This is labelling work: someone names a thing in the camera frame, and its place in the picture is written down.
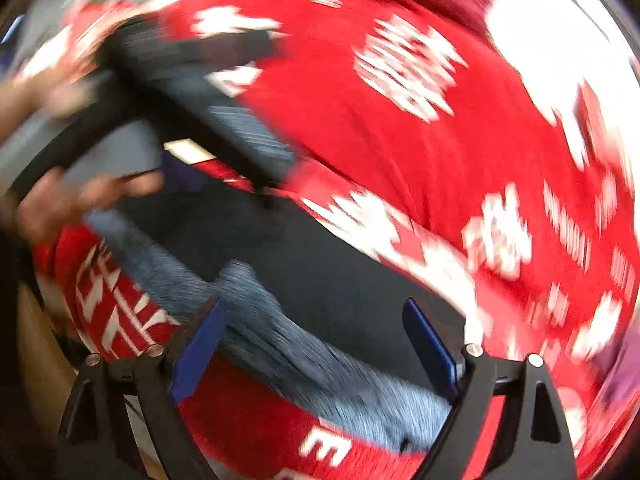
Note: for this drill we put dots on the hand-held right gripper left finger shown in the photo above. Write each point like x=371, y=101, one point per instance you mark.
x=197, y=350

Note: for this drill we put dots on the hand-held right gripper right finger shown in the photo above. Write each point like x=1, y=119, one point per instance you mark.
x=432, y=347

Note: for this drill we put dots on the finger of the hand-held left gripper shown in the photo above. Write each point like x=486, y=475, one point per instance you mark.
x=185, y=172
x=235, y=152

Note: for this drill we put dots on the black pants with blue trim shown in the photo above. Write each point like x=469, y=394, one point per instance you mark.
x=310, y=280

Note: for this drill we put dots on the person's left forearm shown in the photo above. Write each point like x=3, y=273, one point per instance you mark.
x=35, y=100

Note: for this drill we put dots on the person's left hand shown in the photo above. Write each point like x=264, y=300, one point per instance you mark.
x=65, y=202

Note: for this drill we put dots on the red printed blanket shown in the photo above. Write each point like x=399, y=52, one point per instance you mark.
x=450, y=160

